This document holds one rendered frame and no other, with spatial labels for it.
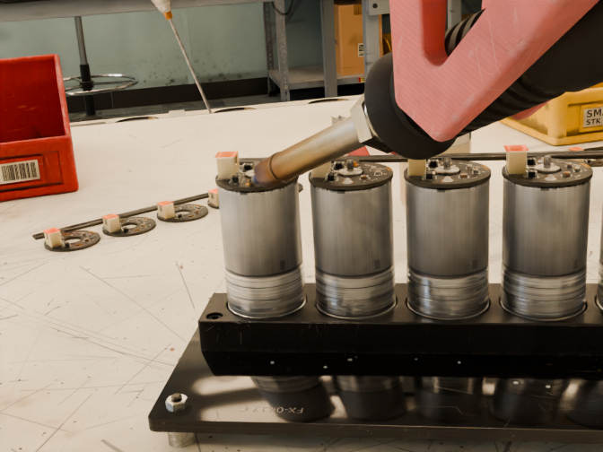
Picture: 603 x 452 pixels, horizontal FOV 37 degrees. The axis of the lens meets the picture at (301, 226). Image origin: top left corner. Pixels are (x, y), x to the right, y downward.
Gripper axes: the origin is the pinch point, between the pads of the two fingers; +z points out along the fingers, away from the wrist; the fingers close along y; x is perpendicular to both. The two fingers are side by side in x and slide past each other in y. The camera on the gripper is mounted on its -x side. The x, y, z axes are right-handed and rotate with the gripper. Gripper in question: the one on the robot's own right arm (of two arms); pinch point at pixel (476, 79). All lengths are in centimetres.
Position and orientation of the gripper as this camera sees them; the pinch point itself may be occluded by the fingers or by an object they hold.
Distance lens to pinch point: 18.4
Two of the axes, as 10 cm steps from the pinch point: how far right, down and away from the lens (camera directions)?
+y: -7.9, 2.5, -5.6
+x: 5.6, 6.5, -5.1
